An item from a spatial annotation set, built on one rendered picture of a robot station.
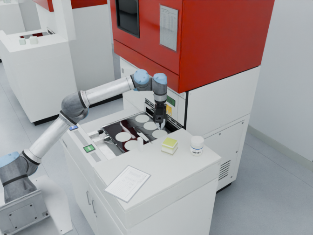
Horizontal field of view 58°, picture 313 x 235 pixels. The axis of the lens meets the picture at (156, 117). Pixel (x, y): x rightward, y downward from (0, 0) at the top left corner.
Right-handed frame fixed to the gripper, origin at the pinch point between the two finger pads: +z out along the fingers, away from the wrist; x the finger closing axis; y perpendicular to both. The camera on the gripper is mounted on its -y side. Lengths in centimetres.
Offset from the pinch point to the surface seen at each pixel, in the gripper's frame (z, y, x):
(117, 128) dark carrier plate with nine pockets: 9.6, 11.0, 29.6
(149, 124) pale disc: 9.7, 17.3, 8.3
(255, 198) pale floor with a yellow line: 101, 35, -83
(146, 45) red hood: -42, 29, 10
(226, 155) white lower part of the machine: 51, 36, -52
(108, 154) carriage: 11.3, -12.7, 30.9
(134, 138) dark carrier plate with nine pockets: 9.5, 1.5, 16.6
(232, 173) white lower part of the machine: 80, 44, -62
